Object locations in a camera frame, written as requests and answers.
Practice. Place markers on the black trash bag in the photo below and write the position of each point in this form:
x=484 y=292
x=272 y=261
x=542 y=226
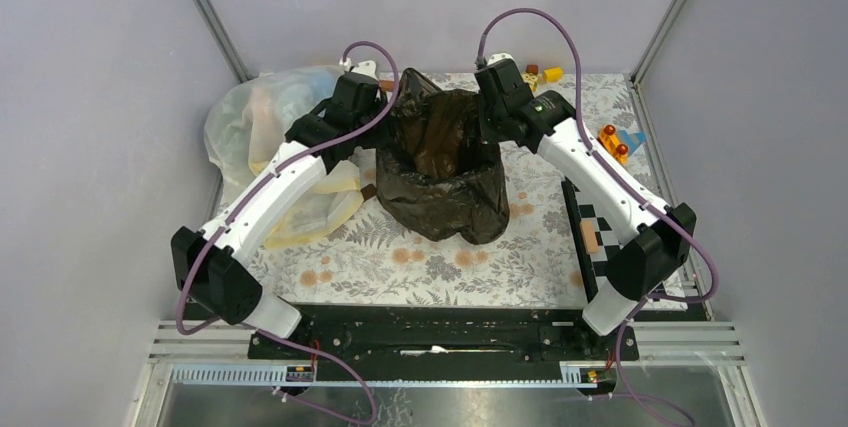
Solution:
x=435 y=174

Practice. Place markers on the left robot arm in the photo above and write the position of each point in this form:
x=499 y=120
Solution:
x=210 y=264

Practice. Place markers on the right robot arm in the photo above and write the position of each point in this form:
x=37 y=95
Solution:
x=652 y=234

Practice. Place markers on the brown flat block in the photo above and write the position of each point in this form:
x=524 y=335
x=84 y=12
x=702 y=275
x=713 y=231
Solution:
x=368 y=192

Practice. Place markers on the brown cylinder block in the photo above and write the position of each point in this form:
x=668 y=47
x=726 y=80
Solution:
x=387 y=85

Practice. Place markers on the floral patterned table mat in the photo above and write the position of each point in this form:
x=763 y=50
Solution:
x=351 y=251

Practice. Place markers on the yellow toy figure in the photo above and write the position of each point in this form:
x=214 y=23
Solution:
x=531 y=80

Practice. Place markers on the tan wooden block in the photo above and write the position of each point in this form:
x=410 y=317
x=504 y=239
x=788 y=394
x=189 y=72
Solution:
x=589 y=235

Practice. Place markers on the yellow cube block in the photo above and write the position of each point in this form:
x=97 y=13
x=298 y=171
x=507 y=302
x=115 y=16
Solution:
x=553 y=74

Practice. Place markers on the black white checkerboard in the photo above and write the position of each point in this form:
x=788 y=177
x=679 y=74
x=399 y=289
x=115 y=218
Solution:
x=582 y=271

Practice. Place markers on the orange red toy car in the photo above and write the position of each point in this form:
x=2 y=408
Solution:
x=613 y=145

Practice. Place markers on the blue triangle block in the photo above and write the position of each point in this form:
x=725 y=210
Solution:
x=632 y=140

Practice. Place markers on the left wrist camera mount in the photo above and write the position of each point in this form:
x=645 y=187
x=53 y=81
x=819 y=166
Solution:
x=367 y=68

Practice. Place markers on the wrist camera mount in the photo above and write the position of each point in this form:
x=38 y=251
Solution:
x=367 y=68
x=482 y=62

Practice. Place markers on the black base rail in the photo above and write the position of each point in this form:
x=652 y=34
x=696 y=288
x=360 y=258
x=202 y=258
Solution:
x=427 y=343

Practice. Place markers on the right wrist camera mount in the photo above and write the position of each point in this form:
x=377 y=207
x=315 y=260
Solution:
x=482 y=62

